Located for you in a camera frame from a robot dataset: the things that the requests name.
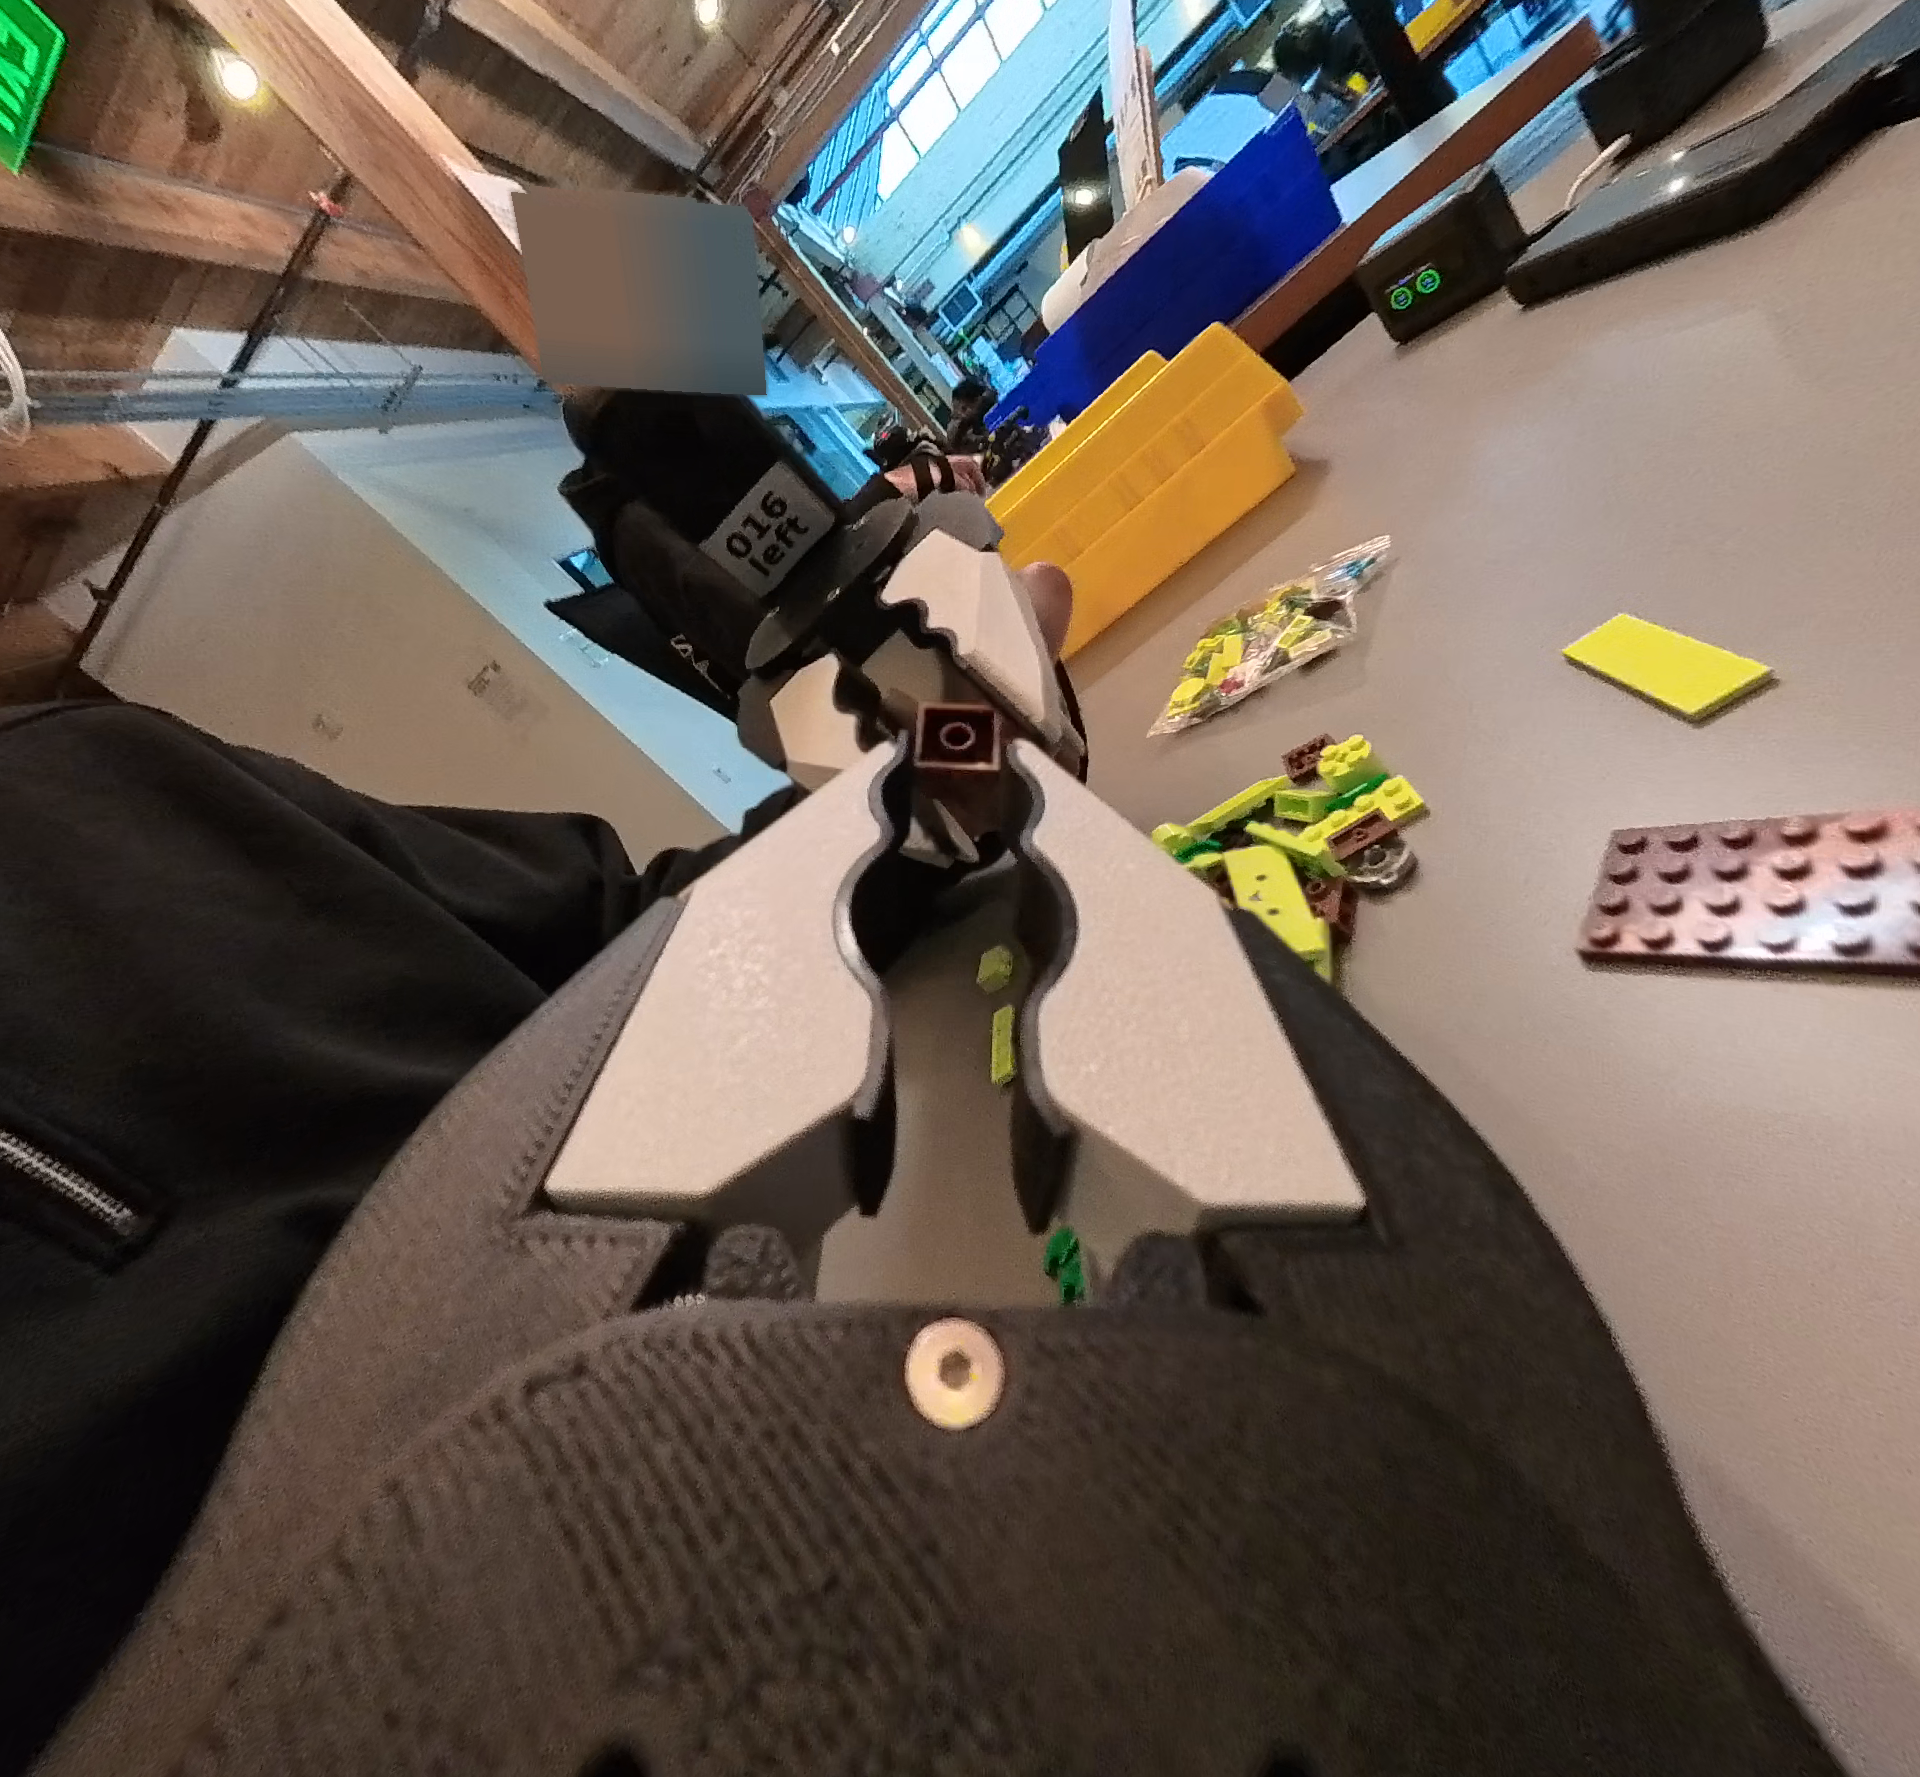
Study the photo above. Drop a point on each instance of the grey desk with wood edge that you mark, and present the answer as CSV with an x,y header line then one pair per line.
x,y
1484,97

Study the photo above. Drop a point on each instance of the person's left hand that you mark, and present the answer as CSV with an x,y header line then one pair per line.
x,y
1050,600

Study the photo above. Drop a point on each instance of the white paper roll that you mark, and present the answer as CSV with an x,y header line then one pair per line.
x,y
1110,246

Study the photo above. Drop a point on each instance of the black tilted board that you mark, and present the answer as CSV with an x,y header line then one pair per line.
x,y
1084,159

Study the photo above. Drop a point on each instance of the large brown studded plate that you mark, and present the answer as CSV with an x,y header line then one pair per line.
x,y
1755,893

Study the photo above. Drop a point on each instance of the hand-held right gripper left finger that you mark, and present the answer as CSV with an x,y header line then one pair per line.
x,y
736,1043

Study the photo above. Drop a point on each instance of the white printed banner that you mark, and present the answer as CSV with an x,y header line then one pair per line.
x,y
1141,83

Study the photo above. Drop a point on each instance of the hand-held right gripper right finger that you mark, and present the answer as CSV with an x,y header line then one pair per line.
x,y
1185,1057

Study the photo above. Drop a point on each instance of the blue storage bin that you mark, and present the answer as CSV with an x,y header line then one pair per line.
x,y
1200,263
1029,397

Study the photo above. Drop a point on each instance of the lime flat tile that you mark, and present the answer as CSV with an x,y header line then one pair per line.
x,y
1664,668

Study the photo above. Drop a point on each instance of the black ribbed power brick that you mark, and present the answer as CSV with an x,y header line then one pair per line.
x,y
1727,187

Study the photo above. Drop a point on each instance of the stacked yellow storage bins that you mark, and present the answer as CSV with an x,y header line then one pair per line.
x,y
1155,488

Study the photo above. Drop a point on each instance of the black adapter box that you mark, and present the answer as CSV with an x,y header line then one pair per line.
x,y
1681,23

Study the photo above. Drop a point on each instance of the dark brown square brick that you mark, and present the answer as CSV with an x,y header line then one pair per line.
x,y
957,757

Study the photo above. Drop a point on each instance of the green exit sign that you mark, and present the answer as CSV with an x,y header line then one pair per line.
x,y
23,83

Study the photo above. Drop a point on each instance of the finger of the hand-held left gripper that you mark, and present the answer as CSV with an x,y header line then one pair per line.
x,y
984,623
817,719

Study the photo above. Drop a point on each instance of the black printed cloth panel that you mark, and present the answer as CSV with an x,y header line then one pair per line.
x,y
646,652

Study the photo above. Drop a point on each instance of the black charger with green display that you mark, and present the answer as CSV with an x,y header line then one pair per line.
x,y
1478,232

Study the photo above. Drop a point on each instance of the small sealed bag of pieces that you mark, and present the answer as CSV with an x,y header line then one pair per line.
x,y
1259,638

